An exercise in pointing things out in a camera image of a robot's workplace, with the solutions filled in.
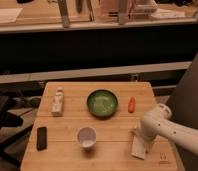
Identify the dark robot base panel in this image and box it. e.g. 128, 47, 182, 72
165, 44, 198, 171

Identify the orange carrot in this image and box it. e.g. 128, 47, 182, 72
128, 97, 135, 113

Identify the white plastic bottle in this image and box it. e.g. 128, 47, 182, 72
51, 87, 64, 117

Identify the black office chair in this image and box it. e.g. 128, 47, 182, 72
0, 90, 33, 168

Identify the green bowl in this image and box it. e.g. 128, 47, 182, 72
87, 89, 118, 118

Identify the black remote control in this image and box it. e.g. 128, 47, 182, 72
37, 127, 47, 151

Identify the white sponge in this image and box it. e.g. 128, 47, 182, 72
131, 134, 146, 160

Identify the white cup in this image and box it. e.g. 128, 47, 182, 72
77, 127, 97, 150

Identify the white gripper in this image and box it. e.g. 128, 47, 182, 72
135, 125, 156, 150

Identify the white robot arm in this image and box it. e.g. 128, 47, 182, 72
131, 103, 198, 159

